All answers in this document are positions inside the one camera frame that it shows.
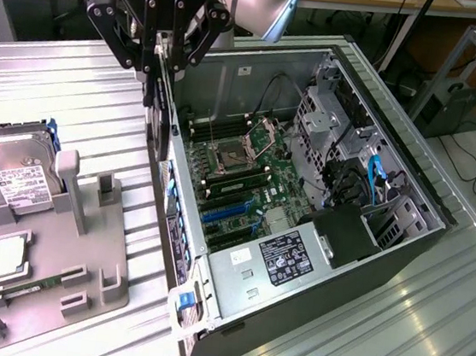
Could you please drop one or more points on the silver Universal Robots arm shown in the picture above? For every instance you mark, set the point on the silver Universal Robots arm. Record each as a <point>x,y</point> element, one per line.
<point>257,8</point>

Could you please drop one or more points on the black RAM slot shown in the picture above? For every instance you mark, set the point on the black RAM slot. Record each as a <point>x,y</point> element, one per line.
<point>220,133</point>
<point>233,177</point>
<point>232,172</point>
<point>216,122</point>
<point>219,127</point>

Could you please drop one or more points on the thin metal locking lever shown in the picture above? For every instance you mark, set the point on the thin metal locking lever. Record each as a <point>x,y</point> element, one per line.
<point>213,132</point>

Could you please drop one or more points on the metal socket cover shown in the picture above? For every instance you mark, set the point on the metal socket cover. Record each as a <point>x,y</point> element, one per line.
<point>262,135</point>

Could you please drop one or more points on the CPU socket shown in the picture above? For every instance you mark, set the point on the CPU socket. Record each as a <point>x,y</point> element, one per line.
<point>228,155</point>

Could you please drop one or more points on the silver disk bay cage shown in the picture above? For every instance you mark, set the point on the silver disk bay cage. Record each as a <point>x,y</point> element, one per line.
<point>318,125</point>

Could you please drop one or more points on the installed green RAM stick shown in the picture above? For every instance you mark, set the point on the installed green RAM stick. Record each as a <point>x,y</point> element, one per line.
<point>237,187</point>

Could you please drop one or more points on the hard disk with blue carrier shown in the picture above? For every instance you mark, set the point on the hard disk with blue carrier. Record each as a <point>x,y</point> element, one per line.
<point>15,170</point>

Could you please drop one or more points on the green motherboard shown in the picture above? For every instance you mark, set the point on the green motherboard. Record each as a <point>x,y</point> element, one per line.
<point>281,191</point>

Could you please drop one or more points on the long blue expansion slot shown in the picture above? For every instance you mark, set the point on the long blue expansion slot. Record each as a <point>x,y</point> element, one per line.
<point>225,211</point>

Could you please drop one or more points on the black expansion slot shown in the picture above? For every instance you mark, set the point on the black expansion slot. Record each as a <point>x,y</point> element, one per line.
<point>231,236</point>

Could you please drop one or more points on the grey parts rack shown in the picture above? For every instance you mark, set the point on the grey parts rack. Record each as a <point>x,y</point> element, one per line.
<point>53,251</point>

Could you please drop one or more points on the black plastic shroud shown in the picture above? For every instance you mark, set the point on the black plastic shroud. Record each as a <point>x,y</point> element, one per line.
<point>343,235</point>

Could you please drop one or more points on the grey power supply unit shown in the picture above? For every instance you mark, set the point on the grey power supply unit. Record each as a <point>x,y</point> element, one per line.
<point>247,282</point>

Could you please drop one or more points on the silver CPU chip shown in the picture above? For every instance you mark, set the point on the silver CPU chip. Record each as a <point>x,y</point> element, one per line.
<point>6,259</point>

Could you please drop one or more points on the blue case latch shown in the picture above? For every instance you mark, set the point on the blue case latch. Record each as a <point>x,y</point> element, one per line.
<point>186,301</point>

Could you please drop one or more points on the loose green RAM stick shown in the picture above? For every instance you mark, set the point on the loose green RAM stick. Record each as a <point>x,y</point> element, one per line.
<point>32,288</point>

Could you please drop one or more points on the black open PC case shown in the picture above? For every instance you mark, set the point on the black open PC case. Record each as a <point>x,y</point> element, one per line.
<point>289,334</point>

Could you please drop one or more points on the black box under frame table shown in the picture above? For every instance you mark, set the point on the black box under frame table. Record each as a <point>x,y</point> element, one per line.
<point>444,107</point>

